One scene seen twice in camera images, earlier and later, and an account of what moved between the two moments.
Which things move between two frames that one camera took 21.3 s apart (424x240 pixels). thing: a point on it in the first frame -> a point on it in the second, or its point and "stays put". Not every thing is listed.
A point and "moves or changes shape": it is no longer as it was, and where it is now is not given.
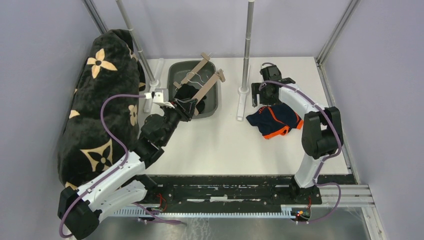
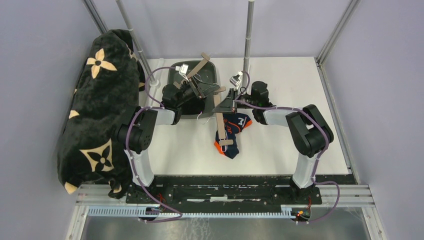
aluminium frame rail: (350, 8) stays put
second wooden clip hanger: (179, 83) stays put
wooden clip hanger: (219, 74) -> (223, 142)
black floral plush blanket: (111, 65) stays put
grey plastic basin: (177, 70) stays put
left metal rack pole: (138, 45) stays put
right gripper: (255, 86) -> (228, 105)
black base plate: (220, 192) stays put
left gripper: (185, 107) -> (202, 89)
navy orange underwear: (275, 120) moves or changes shape
